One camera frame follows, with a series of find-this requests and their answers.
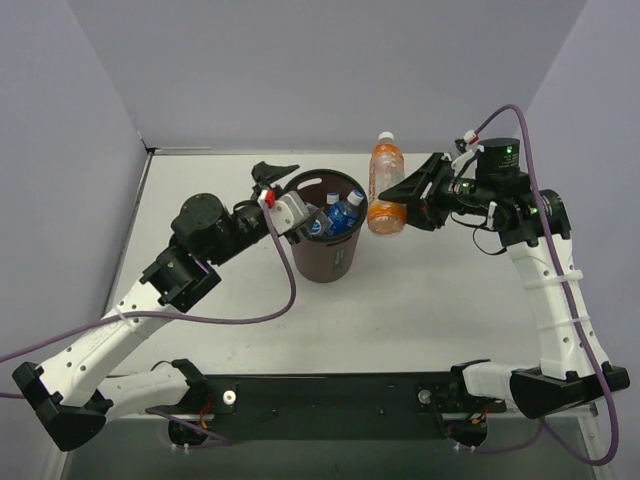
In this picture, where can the brown plastic waste bin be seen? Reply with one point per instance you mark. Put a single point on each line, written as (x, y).
(323, 258)

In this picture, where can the white blue label plastic bottle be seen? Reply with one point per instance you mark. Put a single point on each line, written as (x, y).
(317, 221)

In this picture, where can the orange label plastic bottle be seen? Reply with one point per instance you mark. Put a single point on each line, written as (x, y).
(386, 169)

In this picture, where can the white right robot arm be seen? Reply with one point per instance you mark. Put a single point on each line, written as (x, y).
(534, 230)

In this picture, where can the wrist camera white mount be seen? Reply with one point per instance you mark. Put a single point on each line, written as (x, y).
(468, 147)
(285, 213)

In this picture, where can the blue label clear plastic bottle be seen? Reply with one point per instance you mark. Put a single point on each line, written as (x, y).
(343, 215)

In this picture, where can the aluminium table edge rail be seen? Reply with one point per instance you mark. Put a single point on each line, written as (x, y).
(587, 420)

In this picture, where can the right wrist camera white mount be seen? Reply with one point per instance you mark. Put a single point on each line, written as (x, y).
(468, 147)

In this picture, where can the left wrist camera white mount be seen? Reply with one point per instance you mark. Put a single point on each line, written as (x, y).
(285, 213)

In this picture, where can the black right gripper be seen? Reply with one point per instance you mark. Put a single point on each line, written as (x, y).
(431, 195)

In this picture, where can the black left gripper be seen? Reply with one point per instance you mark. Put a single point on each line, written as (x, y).
(260, 188)

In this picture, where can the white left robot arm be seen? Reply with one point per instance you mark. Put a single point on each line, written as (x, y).
(74, 393)

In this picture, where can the black metal base plate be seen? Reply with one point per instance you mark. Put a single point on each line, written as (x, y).
(366, 406)

